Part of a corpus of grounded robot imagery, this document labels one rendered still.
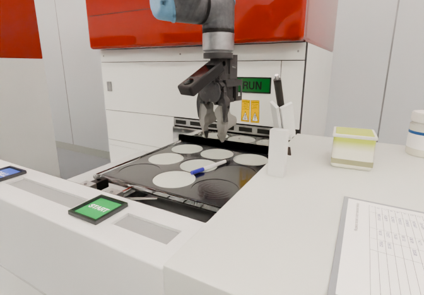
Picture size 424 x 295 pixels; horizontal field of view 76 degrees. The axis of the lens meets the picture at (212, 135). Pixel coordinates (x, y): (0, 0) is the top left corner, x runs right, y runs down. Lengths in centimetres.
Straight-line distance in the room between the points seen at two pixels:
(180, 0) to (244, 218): 42
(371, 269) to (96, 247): 29
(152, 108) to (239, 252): 84
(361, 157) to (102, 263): 46
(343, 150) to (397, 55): 176
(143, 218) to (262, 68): 59
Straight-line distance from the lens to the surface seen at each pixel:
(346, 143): 57
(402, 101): 231
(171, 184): 63
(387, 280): 32
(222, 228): 35
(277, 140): 48
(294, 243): 34
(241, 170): 71
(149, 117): 109
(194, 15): 62
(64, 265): 45
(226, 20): 66
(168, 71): 101
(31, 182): 59
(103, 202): 44
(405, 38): 230
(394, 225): 41
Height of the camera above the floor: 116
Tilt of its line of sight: 14 degrees down
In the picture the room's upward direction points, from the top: straight up
